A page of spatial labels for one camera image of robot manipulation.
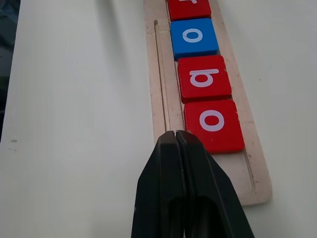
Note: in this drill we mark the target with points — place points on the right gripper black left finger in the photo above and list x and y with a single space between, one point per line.
158 188

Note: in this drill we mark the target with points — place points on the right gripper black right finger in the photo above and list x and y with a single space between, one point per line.
210 198

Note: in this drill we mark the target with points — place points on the red letter tile o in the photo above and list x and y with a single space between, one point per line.
230 141

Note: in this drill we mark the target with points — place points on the red letter tile b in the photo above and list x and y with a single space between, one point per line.
220 86

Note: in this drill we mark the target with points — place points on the pale wooden letter tray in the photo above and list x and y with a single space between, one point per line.
169 81

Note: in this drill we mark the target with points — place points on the blue letter tile o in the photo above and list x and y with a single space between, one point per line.
180 47

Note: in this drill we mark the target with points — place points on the red letter tile r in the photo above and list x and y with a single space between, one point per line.
188 11

